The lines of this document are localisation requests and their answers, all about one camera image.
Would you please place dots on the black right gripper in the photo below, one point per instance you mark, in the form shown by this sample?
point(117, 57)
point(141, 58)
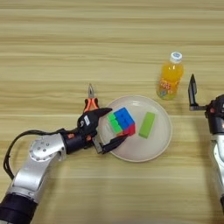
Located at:
point(217, 122)

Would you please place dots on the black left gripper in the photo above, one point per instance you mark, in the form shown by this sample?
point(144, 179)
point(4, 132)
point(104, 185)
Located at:
point(74, 141)

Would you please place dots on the multicolour puzzle cube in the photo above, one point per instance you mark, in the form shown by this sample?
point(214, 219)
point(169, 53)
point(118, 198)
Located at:
point(124, 121)

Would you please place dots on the orange juice bottle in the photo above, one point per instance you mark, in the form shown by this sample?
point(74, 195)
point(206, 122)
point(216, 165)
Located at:
point(170, 78)

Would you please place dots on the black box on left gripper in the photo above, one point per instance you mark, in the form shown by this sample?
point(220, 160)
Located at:
point(87, 122)

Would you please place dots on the orange black pliers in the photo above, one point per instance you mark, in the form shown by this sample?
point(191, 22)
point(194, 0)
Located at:
point(91, 102)

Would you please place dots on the green rectangular block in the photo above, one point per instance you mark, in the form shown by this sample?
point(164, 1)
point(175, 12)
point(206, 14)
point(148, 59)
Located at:
point(146, 125)

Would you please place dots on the white round plate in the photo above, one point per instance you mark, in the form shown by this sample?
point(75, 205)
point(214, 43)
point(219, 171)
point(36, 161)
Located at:
point(145, 148)

